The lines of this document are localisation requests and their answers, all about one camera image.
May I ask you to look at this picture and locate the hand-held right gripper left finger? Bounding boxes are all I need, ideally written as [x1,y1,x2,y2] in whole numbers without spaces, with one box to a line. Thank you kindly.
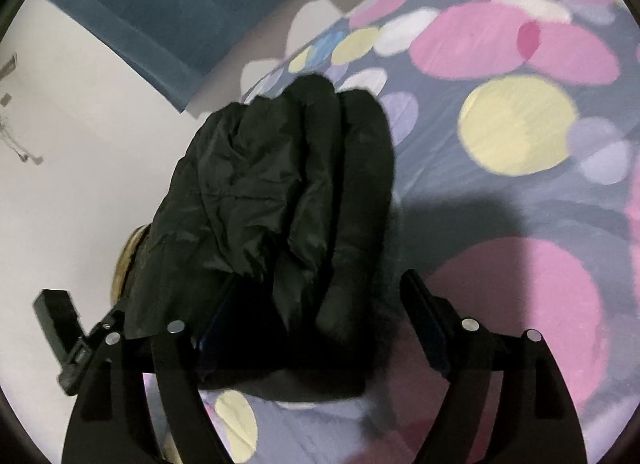
[61,274,241,464]

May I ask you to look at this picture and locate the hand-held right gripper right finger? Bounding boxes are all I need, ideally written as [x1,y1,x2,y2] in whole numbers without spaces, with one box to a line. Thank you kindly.
[399,269,589,464]

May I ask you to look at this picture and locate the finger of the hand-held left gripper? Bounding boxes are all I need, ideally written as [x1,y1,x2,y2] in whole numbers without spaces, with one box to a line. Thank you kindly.
[33,288,83,352]

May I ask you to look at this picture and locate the black jacket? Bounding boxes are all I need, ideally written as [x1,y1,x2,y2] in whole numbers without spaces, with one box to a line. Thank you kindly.
[122,73,399,402]

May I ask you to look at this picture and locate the circle-patterned bed sheet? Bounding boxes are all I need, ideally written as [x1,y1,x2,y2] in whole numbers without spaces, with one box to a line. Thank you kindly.
[142,0,640,464]

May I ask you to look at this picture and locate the blue curtain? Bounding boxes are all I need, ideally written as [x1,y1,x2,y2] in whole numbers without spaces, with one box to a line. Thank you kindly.
[37,0,396,114]

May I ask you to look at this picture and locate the hanging wall cable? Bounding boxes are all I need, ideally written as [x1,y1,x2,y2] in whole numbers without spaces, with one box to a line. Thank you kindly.
[0,112,45,166]

